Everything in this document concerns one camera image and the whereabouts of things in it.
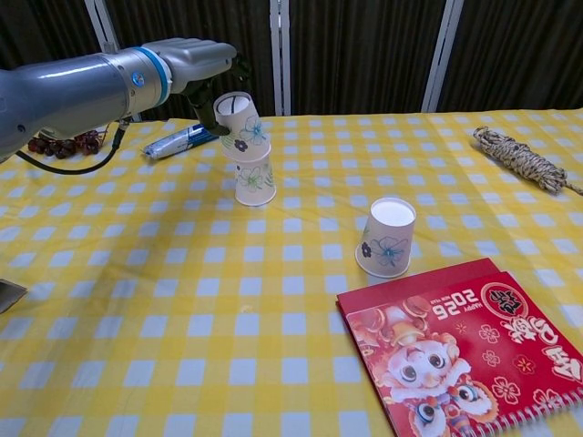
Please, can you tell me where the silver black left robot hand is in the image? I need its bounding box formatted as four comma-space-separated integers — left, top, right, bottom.
159, 38, 252, 137

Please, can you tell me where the line-marked floral paper cup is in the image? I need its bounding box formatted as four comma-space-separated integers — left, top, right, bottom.
212, 91, 272, 161

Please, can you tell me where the blue-flower plain-bottom paper cup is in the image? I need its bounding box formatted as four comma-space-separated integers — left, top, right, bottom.
354, 197, 417, 279

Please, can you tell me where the dark corrugated screen panel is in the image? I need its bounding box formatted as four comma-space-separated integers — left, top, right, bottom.
0, 0, 125, 131
102, 0, 278, 122
287, 0, 448, 117
437, 0, 583, 113

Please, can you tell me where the blue white toothpaste tube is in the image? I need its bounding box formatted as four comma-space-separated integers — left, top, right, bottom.
143, 123, 220, 161

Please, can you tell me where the green-flower paper cup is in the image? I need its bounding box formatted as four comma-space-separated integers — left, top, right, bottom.
233, 147, 278, 208

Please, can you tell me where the dark red grape bunch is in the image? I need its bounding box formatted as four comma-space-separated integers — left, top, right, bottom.
26, 129, 108, 160

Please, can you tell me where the yellow white checked tablecloth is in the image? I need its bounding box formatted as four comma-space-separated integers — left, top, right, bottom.
0, 107, 583, 437

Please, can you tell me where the blue white toothpaste box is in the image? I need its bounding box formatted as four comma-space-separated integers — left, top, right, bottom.
0, 278, 28, 315

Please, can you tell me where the red spiral-bound 2026 calendar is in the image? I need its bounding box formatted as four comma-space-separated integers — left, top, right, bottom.
335, 257, 583, 437

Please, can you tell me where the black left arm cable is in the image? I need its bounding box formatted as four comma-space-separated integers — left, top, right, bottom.
15, 117, 128, 175

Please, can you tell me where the coiled tan rope bundle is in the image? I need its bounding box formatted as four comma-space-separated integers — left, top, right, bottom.
472, 126, 583, 198

